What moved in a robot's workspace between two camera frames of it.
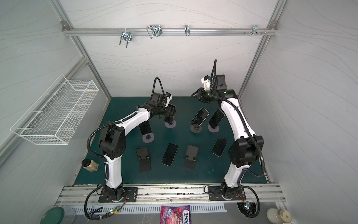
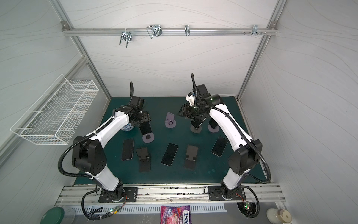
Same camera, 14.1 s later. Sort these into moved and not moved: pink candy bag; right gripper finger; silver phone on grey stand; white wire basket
Moved: right gripper finger
Not moved: silver phone on grey stand; white wire basket; pink candy bag
